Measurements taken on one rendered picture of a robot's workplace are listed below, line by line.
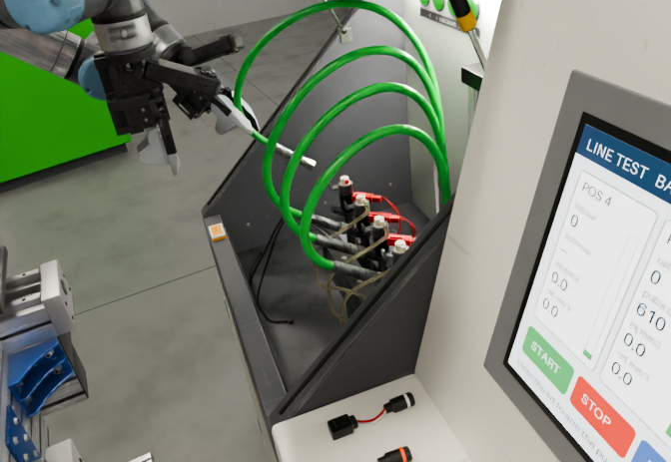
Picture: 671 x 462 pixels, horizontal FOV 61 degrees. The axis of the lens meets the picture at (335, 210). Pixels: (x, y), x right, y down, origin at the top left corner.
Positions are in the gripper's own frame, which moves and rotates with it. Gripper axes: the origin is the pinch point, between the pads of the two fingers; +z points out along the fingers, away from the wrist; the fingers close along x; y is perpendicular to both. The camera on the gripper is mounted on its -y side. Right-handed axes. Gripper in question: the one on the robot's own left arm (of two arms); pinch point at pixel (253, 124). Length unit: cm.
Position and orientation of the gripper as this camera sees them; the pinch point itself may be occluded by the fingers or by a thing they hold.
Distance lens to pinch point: 111.5
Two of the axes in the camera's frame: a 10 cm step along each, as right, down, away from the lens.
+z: 6.9, 7.2, 0.4
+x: -2.9, 3.2, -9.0
